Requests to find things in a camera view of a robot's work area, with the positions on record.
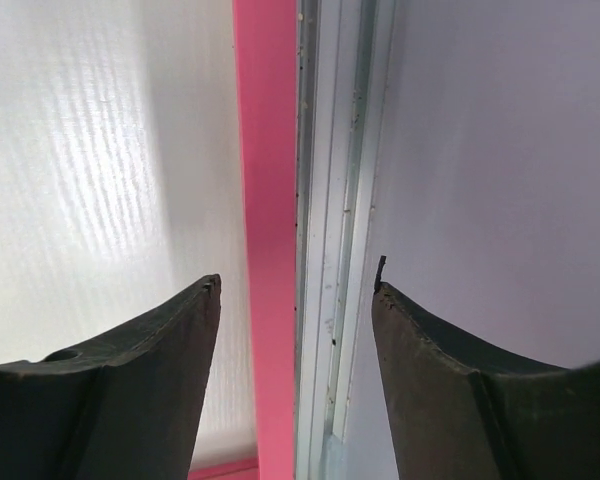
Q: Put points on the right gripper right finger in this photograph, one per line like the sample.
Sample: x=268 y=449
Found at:
x=462 y=408

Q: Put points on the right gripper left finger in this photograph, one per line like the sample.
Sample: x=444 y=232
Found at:
x=125 y=404

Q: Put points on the pink picture frame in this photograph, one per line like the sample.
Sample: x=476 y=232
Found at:
x=265 y=34

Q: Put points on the right aluminium frame post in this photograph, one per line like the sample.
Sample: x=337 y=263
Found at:
x=343 y=53

